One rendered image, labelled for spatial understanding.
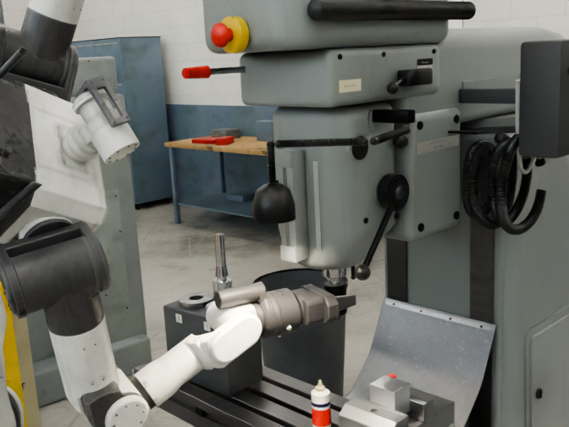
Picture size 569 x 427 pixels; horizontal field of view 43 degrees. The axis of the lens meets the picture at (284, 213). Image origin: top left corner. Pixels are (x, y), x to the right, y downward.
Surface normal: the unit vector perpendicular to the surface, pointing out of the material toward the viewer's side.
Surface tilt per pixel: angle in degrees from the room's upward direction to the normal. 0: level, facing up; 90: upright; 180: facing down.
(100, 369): 102
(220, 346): 90
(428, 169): 90
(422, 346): 63
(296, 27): 90
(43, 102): 58
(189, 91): 90
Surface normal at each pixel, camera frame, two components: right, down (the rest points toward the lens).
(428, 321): -0.66, -0.27
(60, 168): 0.74, -0.48
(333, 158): -0.11, 0.22
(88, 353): 0.58, 0.34
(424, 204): 0.70, 0.12
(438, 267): -0.71, 0.18
